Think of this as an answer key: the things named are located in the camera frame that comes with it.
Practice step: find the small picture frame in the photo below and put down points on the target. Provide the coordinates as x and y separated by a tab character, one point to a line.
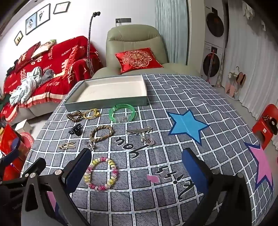
18	38

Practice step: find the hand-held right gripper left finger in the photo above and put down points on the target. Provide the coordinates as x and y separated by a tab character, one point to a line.
79	167

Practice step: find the pale blue curtain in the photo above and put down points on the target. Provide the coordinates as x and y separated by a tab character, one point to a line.
171	30

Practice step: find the silver pendant charm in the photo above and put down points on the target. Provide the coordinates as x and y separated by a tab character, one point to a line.
148	140

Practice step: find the slipper rack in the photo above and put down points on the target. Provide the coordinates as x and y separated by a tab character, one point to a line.
235	82

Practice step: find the pale green armchair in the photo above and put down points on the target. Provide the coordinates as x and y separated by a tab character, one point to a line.
130	37

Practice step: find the printed pillow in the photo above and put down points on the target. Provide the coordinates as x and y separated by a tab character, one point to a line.
43	49

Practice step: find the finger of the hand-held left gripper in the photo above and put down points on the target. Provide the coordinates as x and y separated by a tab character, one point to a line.
26	167
13	152

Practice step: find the red gift box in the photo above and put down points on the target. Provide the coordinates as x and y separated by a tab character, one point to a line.
10	137

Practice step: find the white cardboard box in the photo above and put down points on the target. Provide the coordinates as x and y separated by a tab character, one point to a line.
22	126

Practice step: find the small clear earrings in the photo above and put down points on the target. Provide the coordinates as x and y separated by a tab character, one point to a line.
121	119

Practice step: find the grey tiled tray table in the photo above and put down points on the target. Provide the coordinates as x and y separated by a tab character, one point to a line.
141	204

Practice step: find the framed certificate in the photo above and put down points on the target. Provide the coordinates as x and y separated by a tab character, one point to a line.
61	7

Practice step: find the black framed portrait picture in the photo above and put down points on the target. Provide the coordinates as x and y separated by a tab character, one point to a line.
30	23
43	14

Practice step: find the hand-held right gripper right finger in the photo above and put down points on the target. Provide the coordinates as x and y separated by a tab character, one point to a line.
194	169

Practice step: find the brown braided hair band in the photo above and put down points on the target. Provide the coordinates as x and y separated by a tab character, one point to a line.
95	131

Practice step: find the grey clothes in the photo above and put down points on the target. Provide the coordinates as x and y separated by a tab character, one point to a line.
47	76

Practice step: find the wall switch panel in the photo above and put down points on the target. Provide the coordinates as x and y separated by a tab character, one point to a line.
123	20

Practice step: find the light blue clothes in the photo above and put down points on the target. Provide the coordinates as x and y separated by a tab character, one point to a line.
26	87

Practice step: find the red embroidered cushion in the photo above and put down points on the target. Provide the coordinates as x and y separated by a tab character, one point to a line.
136	58

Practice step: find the red satin cushion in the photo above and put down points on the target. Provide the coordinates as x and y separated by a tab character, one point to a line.
72	57

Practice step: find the gold flat hair clip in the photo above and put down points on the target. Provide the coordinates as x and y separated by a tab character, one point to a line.
66	146

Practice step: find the white dryer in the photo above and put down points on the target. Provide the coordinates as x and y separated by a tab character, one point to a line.
215	24

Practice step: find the silver hair clip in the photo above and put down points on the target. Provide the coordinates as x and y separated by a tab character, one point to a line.
136	130

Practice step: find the red plastic stool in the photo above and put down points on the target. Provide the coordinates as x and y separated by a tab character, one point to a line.
265	128

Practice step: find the flexible phone stand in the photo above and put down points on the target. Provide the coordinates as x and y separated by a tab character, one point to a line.
89	39

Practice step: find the white sheer curtain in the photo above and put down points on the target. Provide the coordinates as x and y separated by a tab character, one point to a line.
249	54

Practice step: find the grey sofa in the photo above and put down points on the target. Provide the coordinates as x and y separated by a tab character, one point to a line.
28	110

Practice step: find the red blanket covered sofa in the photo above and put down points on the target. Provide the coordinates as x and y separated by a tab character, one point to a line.
63	52

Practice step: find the white washing machine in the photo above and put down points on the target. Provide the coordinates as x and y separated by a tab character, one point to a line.
211	63

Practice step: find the green translucent bangle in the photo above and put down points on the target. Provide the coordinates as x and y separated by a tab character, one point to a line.
113	109

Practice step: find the red round mat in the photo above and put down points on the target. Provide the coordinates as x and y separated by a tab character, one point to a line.
27	141

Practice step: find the black hair claw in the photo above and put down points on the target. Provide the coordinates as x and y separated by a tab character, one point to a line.
76	129

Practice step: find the grey tray with white lining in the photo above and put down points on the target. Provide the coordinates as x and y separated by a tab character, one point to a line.
108	91

